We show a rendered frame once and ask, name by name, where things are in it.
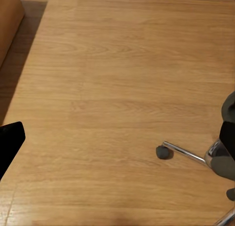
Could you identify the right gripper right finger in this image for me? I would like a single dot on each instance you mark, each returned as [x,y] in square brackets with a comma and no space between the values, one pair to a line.
[227,137]

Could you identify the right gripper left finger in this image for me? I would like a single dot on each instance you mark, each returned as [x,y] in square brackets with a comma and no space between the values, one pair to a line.
[12,137]

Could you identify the bed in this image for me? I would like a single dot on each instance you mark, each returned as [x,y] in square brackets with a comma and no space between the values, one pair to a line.
[11,15]

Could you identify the swivel chair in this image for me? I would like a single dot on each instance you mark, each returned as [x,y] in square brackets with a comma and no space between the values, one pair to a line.
[216,157]

